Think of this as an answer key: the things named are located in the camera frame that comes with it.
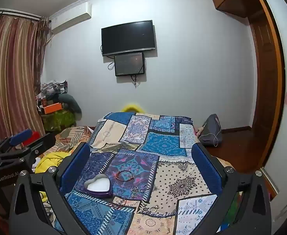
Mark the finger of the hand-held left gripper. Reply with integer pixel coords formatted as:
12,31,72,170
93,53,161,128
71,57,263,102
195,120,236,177
0,128,34,157
0,133,57,162

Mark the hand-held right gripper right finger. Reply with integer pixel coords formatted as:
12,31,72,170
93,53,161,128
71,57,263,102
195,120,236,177
192,142,272,235

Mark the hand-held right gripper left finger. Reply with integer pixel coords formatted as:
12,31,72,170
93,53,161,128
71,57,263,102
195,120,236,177
8,142,95,235

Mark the thin red cord bracelet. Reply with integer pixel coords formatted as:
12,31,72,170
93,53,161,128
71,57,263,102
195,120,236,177
116,170,135,182

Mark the braided red gold bracelet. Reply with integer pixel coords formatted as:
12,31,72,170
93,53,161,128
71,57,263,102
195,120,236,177
112,197,128,210

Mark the silver hoop earring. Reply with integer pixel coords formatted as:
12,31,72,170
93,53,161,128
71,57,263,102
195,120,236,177
131,186,144,197

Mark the red object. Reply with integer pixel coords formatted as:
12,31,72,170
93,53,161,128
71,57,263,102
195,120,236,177
23,131,40,144

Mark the yellow fleece blanket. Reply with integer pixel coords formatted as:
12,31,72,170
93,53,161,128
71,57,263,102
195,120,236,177
34,150,71,175

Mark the green patterned cloth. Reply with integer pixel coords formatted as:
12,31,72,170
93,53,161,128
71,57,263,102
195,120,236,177
41,109,77,132

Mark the striped orange beige blanket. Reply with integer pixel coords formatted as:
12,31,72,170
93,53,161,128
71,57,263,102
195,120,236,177
44,125,95,157

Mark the orange box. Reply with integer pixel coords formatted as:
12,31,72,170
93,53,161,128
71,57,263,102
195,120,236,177
41,103,63,114

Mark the grey bag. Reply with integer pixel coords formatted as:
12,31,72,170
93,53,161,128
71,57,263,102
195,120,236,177
198,114,223,148

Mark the dark green pillow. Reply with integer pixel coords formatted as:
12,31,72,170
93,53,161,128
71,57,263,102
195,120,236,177
58,93,83,121

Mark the patchwork blanket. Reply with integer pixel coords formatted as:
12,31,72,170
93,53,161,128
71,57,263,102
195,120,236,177
53,112,244,235

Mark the pile of clothes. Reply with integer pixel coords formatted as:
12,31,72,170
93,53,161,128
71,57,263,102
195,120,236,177
36,80,68,104

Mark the striped red curtain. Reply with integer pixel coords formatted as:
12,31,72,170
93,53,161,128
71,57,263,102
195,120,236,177
0,15,49,150

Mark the wooden door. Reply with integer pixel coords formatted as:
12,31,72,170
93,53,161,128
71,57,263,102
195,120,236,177
247,0,286,175

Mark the curtain rod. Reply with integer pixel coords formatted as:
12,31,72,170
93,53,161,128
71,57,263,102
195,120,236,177
0,8,42,20

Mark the white air conditioner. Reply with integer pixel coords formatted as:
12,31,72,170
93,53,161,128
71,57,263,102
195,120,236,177
51,2,92,34

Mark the small black wall monitor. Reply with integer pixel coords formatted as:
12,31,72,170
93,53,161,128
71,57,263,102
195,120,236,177
114,52,145,77

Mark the large black wall television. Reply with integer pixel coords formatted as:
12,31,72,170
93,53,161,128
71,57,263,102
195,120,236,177
101,20,157,57

